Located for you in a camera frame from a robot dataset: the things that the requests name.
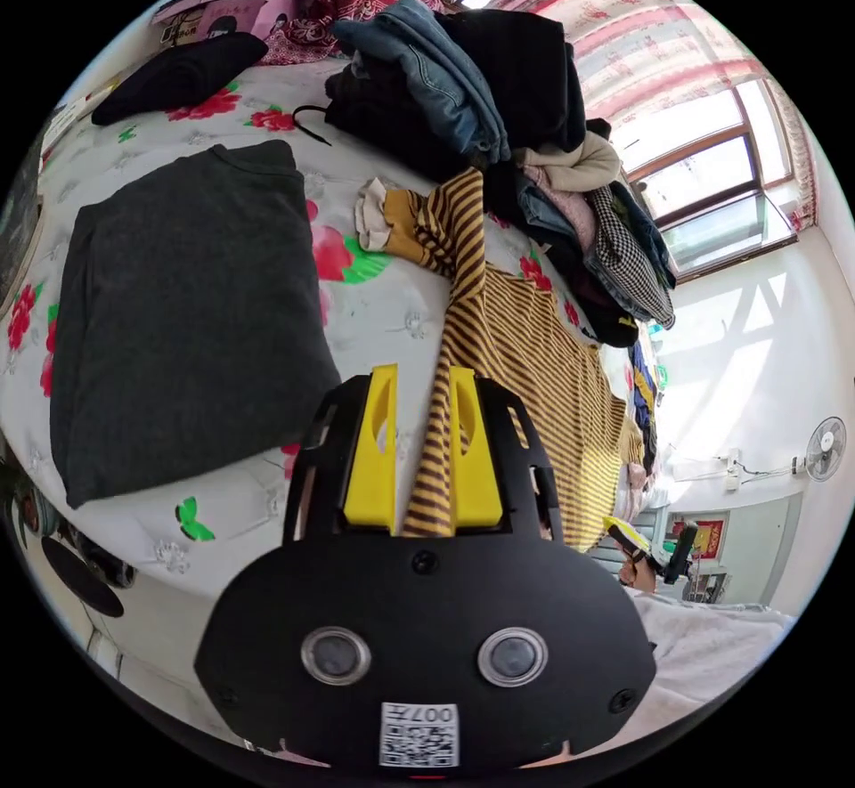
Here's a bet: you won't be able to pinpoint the dark grey folded garment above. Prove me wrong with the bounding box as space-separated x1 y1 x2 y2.
49 139 343 510

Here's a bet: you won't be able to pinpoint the window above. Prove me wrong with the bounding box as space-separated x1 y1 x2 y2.
619 78 800 279

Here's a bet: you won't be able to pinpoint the pile of clothes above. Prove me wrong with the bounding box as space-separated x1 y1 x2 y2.
325 0 677 350

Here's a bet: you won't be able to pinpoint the black and yellow striped long sleeve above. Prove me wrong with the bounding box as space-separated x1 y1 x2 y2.
355 167 647 553

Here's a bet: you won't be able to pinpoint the black clothes hanger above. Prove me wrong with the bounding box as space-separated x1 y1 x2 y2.
292 104 333 147

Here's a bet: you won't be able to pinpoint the pink printed cartons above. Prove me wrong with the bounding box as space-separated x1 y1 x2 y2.
151 0 297 46

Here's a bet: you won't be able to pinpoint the pink striped floral curtain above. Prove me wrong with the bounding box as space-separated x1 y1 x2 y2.
485 0 819 232

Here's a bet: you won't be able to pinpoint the black folded garment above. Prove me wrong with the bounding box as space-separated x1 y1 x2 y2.
90 32 270 127

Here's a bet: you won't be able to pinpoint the person's body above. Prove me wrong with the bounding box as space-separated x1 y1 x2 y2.
624 589 800 739

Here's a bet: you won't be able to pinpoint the white wall fan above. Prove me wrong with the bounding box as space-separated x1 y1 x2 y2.
803 416 849 483

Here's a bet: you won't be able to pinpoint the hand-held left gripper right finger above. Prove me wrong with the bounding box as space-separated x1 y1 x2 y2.
448 368 503 530

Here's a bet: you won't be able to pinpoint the person's right hand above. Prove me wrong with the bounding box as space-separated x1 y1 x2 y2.
619 555 661 594

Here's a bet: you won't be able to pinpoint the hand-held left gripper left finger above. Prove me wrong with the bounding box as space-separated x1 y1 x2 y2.
343 363 401 530

